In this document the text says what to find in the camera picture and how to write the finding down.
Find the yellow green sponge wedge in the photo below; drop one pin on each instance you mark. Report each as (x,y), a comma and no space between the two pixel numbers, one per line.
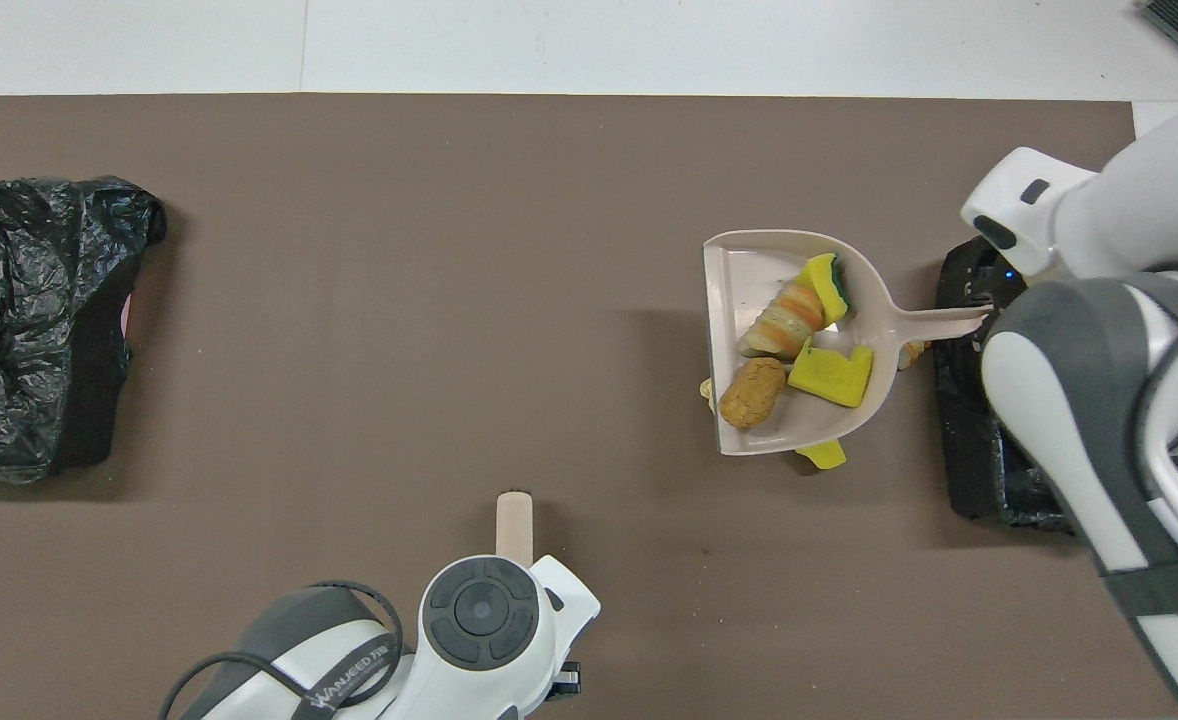
(827,285)

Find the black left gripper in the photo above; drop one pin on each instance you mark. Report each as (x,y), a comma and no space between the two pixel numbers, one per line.
(566,678)

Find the brown table mat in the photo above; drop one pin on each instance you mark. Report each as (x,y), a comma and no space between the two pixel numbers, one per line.
(349,400)

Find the pale flaky pastry piece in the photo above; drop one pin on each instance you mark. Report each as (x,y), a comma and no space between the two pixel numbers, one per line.
(707,390)

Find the beige hand brush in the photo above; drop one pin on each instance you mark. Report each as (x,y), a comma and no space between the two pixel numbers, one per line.
(514,525)

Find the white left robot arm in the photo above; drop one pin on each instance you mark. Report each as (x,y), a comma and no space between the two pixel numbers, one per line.
(489,660)

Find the black bag lined bin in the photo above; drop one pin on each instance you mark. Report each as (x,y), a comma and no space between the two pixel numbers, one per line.
(19,330)
(969,470)

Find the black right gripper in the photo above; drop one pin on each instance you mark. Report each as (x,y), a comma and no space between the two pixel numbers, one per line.
(997,285)

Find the striped orange croissant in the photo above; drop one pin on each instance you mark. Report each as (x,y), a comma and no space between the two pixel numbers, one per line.
(784,322)

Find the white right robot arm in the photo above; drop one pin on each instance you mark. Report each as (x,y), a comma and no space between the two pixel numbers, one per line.
(1079,400)

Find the brown oval bread roll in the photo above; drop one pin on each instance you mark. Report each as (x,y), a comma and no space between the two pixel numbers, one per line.
(752,393)

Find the small curled croissant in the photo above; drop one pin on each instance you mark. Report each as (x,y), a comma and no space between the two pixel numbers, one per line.
(913,353)

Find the beige plastic dustpan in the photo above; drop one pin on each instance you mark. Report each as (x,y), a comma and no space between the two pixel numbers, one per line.
(739,290)

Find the plain yellow sponge piece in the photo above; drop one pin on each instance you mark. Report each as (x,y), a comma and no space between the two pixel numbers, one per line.
(824,456)

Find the notched yellow sponge piece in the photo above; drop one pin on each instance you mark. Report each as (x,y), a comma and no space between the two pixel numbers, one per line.
(831,375)

